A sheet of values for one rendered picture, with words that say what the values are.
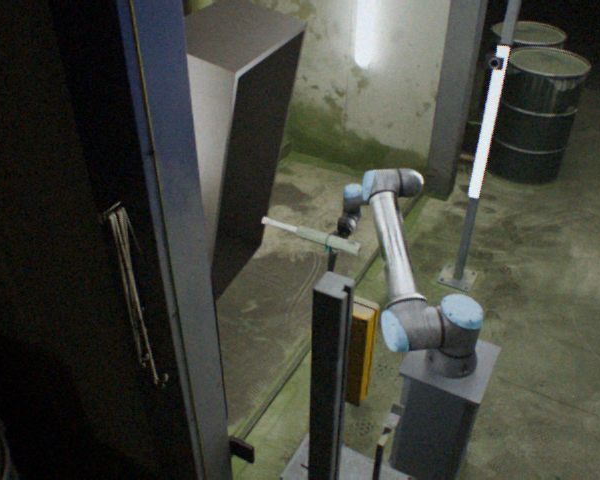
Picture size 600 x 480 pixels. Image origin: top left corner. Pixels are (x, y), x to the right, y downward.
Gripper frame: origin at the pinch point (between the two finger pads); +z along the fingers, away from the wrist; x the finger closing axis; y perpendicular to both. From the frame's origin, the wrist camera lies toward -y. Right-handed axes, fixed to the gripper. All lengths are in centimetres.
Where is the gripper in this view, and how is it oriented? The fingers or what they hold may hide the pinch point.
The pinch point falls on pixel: (332, 248)
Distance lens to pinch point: 277.2
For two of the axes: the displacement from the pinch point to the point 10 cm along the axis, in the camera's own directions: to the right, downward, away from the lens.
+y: -1.0, 8.0, 6.0
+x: -9.3, -2.9, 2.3
